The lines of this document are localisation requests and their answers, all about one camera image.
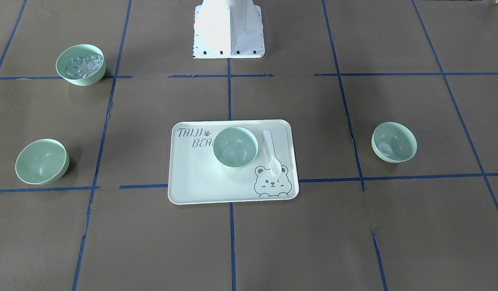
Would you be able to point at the green bowl on tray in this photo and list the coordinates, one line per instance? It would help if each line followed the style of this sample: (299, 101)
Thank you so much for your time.
(235, 147)

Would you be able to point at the white plastic spoon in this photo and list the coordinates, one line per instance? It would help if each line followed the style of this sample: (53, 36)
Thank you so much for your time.
(274, 163)

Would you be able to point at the pale green bear tray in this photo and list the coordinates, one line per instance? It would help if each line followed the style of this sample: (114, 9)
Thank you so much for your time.
(195, 175)

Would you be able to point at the green bowl with clear pieces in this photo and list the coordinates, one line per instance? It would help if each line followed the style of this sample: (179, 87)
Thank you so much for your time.
(82, 65)

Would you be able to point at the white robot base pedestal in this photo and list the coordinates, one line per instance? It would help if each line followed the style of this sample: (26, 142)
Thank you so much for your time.
(228, 29)

